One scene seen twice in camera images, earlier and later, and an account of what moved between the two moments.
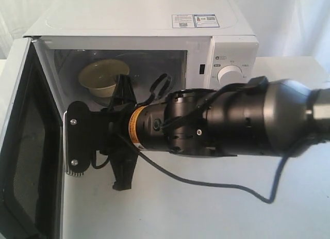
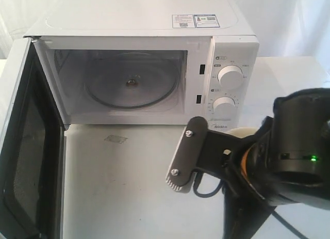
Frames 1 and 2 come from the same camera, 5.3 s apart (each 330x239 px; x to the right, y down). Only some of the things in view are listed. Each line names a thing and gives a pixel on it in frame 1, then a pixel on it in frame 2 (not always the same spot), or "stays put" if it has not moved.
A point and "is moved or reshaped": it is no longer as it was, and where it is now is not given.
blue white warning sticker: [195, 20] stays put
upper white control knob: [230, 74] stays put
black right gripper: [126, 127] → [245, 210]
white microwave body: [197, 40] stays put
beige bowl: [100, 76] is moved or reshaped
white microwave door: [32, 164] stays put
